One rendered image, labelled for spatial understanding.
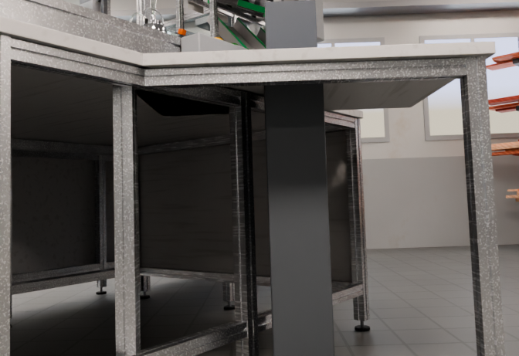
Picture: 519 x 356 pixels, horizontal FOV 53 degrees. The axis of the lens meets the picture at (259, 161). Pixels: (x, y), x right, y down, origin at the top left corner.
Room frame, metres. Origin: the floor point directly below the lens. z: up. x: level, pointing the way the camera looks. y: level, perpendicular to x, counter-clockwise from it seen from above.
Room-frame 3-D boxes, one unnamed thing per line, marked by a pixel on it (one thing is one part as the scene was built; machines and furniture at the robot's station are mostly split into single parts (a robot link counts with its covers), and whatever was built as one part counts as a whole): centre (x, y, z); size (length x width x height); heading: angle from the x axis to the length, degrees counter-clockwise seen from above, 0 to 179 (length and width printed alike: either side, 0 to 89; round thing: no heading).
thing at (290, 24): (1.48, -0.10, 0.96); 0.14 x 0.14 x 0.20; 0
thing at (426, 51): (1.53, -0.10, 0.84); 0.90 x 0.70 x 0.03; 90
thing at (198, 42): (1.46, 0.11, 0.93); 0.21 x 0.07 x 0.06; 143
